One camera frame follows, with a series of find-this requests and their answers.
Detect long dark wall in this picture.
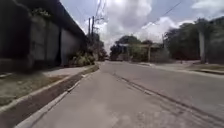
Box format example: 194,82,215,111
0,0,89,73

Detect overhead wires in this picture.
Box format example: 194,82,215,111
93,0,188,33

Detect pale gate frame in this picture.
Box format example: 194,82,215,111
117,42,154,63

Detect sunken gutter strip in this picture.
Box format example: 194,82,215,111
0,69,100,128

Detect roadside bushes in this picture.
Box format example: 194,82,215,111
68,49,97,68

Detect raised kerbed verge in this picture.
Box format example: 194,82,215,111
138,60,224,76

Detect grey paved road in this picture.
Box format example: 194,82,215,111
31,60,224,128

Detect dirt verge with kerb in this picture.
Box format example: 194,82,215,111
0,64,100,113

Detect dark trees behind wall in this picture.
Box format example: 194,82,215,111
163,16,224,64

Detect utility pole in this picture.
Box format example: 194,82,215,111
90,15,96,46
87,17,92,43

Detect cluster of green trees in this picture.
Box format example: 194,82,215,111
109,34,162,63

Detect pale concrete pillar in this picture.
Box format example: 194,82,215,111
198,30,207,64

